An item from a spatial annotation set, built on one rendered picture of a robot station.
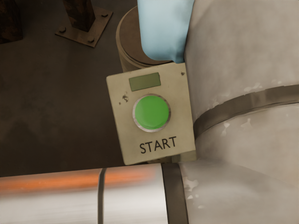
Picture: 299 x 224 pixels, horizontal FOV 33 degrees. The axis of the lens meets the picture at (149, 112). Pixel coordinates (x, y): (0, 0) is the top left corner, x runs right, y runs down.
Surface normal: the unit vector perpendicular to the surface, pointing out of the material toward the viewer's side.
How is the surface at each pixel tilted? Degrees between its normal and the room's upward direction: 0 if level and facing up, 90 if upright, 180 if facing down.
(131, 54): 0
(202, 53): 60
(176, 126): 20
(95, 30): 0
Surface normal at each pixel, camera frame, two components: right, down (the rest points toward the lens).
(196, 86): -0.94, -0.04
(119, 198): -0.06, -0.70
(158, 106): 0.01, -0.07
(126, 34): -0.06, -0.40
